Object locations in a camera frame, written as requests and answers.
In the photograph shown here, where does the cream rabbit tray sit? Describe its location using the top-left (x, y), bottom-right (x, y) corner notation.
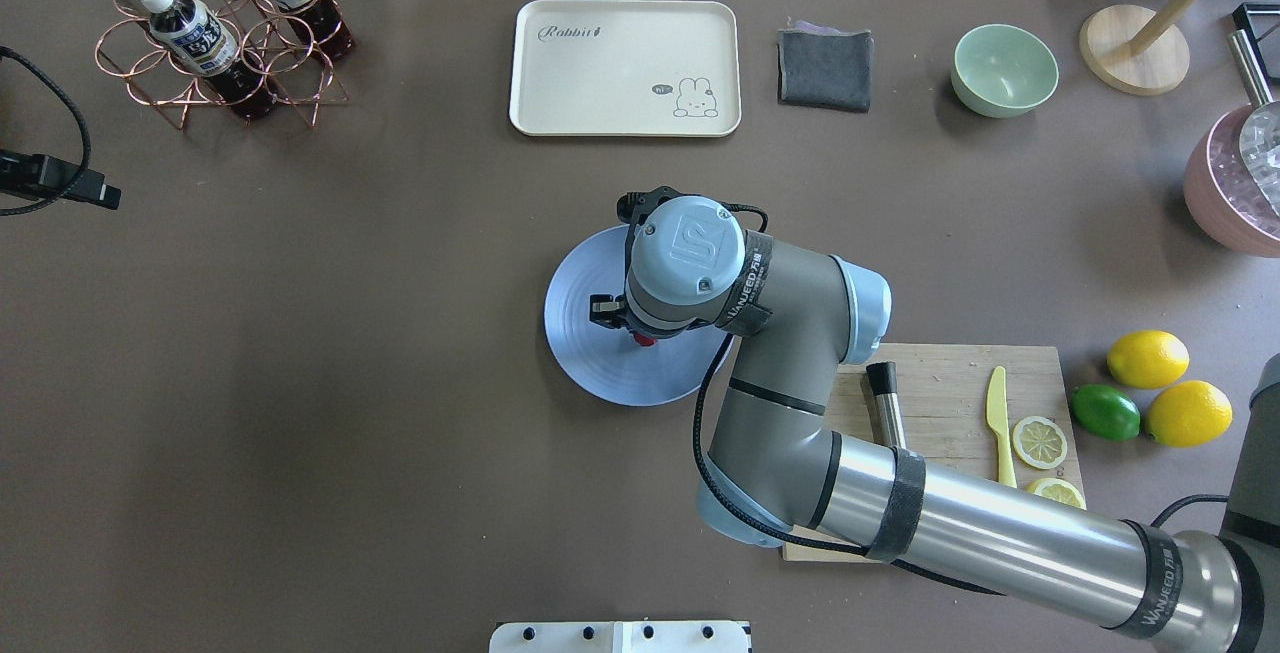
top-left (508, 0), bottom-right (742, 137)

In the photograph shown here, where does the wooden cutting board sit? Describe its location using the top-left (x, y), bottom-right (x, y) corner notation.
top-left (780, 343), bottom-right (1085, 563)

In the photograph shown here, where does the round wooden stand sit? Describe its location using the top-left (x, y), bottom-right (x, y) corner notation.
top-left (1078, 0), bottom-right (1197, 96)

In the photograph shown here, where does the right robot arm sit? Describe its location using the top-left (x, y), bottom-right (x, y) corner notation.
top-left (589, 187), bottom-right (1279, 652)

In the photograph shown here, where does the mint green bowl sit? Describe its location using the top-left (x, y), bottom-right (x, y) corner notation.
top-left (950, 24), bottom-right (1059, 119)

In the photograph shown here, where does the green lime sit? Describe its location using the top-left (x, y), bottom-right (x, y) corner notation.
top-left (1069, 384), bottom-right (1142, 442)

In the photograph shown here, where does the yellow lemon upper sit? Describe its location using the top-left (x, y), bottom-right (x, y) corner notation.
top-left (1106, 329), bottom-right (1190, 389)

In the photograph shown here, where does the tea bottle middle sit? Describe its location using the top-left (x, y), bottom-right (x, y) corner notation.
top-left (138, 0), bottom-right (276, 122)

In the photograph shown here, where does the folded grey cloth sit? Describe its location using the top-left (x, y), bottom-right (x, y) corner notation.
top-left (777, 20), bottom-right (874, 114)

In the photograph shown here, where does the blue round plate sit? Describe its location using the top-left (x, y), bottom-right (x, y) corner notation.
top-left (544, 225), bottom-right (724, 407)

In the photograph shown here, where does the copper wire bottle rack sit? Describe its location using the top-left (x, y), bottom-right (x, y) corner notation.
top-left (99, 0), bottom-right (356, 122)

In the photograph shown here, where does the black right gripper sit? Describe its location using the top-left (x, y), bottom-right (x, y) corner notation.
top-left (588, 294), bottom-right (628, 330)

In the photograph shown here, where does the pink bowl of ice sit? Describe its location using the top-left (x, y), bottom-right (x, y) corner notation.
top-left (1183, 106), bottom-right (1279, 259)

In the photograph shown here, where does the steel muddler black tip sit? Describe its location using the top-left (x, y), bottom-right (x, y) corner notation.
top-left (865, 361), bottom-right (908, 448)

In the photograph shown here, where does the yellow lemon lower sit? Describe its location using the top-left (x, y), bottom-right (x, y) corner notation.
top-left (1146, 380), bottom-right (1234, 448)

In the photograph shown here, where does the upper lemon slice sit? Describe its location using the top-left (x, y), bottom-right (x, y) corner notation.
top-left (1010, 416), bottom-right (1069, 470)

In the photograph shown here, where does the white control box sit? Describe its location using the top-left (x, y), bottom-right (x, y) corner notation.
top-left (488, 620), bottom-right (753, 652)

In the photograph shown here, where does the lower lemon half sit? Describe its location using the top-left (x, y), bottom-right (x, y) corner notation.
top-left (1025, 478), bottom-right (1087, 510)

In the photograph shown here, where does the yellow lemon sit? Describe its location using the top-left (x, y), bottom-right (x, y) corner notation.
top-left (1106, 329), bottom-right (1190, 389)
top-left (1146, 380), bottom-right (1234, 448)

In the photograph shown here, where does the yellow plastic knife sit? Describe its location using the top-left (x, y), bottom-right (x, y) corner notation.
top-left (986, 366), bottom-right (1018, 488)

